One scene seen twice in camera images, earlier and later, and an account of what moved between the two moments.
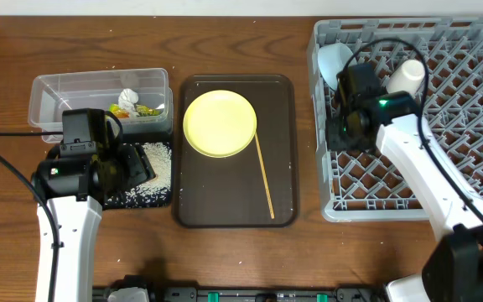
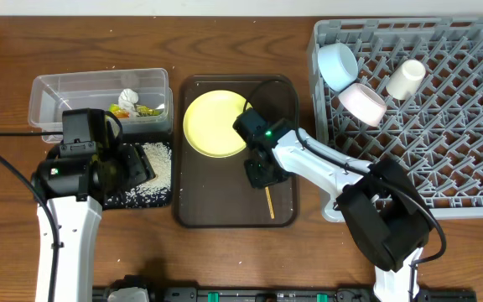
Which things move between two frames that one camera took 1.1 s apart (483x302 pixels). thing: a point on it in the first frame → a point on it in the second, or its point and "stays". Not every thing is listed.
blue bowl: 332,59 stays
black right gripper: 334,139 → 257,179
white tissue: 127,100 stays
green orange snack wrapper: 140,111 stays
